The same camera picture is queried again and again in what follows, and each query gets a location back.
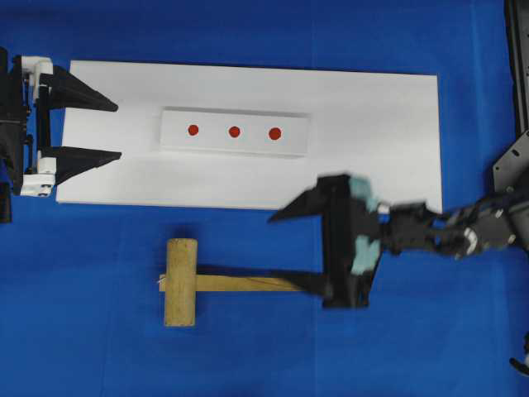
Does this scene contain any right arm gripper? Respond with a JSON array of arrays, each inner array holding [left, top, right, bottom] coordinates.
[[268, 175, 382, 309]]

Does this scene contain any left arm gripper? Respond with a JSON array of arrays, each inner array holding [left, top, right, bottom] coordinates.
[[1, 48, 122, 197]]

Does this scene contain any wooden mallet hammer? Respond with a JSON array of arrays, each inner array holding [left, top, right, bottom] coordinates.
[[159, 238, 300, 328]]

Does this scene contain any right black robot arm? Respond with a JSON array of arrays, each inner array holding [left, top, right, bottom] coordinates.
[[269, 174, 528, 309]]

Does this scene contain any black block at left edge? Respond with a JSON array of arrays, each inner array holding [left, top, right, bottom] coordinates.
[[0, 182, 12, 223]]

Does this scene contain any large white foam board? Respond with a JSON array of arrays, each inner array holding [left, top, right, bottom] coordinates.
[[56, 60, 442, 210]]

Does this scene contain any small white raised block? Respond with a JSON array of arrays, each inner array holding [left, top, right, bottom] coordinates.
[[160, 109, 311, 158]]

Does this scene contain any blue table cloth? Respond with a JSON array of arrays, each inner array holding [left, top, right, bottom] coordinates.
[[1, 1, 528, 396]]

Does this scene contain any black clamp at right edge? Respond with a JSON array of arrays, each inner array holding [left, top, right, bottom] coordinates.
[[509, 332, 529, 377]]

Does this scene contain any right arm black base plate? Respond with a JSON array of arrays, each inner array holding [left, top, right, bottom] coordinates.
[[493, 131, 528, 193]]

